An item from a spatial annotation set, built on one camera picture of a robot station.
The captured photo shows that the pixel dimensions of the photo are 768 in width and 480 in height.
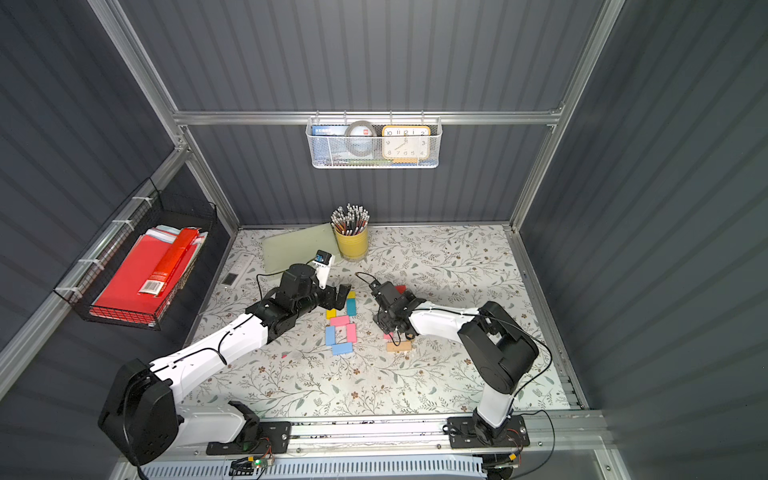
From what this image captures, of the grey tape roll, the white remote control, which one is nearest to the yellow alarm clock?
the grey tape roll

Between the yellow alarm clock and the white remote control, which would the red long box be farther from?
the yellow alarm clock

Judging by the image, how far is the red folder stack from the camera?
67 centimetres

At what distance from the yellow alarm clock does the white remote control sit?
2.12 ft

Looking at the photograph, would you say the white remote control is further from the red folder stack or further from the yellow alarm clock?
the yellow alarm clock

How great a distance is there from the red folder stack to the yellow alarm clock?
572 millimetres

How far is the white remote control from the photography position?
1.04 metres

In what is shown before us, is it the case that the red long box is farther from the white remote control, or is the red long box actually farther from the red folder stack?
the white remote control

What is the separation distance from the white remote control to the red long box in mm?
295

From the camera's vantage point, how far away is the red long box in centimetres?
69

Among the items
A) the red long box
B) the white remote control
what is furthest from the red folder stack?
the white remote control

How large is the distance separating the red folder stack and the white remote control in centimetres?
29
